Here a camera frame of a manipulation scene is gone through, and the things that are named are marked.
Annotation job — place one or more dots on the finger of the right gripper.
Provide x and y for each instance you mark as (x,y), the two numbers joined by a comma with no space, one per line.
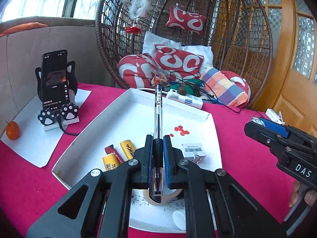
(279,129)
(265,136)

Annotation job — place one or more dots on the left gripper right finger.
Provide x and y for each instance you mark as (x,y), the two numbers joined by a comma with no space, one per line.
(216,205)

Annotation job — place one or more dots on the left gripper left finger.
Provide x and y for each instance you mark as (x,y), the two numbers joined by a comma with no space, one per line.
(99,204)

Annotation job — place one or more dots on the silver binder clip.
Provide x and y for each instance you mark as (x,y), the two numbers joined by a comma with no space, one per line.
(258,121)

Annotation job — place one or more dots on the white pill bottle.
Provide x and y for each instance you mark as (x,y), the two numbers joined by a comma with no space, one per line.
(179,219)

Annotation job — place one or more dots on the brown tape roll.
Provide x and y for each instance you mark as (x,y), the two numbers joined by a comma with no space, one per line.
(165,198)

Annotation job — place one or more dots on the pink white small box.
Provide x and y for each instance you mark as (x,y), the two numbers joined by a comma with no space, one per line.
(193,152)

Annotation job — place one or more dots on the black pen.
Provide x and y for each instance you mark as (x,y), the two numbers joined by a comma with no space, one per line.
(156,183)

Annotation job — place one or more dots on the yellow lighter with black cap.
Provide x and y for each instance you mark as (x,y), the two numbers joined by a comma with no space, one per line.
(110,162)

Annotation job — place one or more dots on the person's right hand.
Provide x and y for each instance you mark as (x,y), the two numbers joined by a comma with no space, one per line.
(310,196)

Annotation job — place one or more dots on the white power bank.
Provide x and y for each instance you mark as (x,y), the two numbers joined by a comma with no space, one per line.
(273,116)

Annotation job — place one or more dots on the wooden door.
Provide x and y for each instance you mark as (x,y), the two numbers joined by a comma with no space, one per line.
(291,85)

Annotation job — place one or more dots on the magenta tablecloth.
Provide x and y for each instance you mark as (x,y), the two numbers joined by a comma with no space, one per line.
(28,191)

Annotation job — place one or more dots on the plaid cushion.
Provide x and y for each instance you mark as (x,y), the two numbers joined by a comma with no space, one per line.
(227,92)

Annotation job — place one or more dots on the red white round cushion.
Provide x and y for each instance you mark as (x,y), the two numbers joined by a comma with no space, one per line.
(241,83)

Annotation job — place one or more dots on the white cardboard tray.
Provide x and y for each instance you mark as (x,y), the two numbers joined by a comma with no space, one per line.
(131,117)

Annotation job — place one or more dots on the white power strip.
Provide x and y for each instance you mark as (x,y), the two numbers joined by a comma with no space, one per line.
(189,100)

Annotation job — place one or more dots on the white paper sheet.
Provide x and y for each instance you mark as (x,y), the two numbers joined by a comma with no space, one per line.
(36,142)

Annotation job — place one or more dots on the green cloth bag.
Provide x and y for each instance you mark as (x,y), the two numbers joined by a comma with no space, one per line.
(192,86)

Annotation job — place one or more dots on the black cat phone stand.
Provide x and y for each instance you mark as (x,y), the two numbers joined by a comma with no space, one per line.
(68,111)

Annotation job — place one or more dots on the wicker hanging egg chair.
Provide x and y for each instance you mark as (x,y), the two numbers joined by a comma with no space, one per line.
(236,32)

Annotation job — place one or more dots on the red white square cushion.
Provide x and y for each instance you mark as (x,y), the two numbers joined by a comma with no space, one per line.
(182,64)

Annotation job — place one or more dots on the small orange on paper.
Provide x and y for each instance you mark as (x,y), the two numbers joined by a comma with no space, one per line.
(12,130)

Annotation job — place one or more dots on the small red white headrest pillow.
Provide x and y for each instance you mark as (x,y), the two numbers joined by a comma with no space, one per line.
(188,21)

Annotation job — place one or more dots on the red white rolled cushion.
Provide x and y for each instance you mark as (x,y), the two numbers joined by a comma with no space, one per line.
(137,70)

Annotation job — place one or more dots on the black smartphone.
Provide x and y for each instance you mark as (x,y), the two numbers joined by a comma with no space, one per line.
(54,80)

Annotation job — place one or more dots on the orange cloth on ledge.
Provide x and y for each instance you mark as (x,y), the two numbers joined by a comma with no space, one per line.
(22,27)

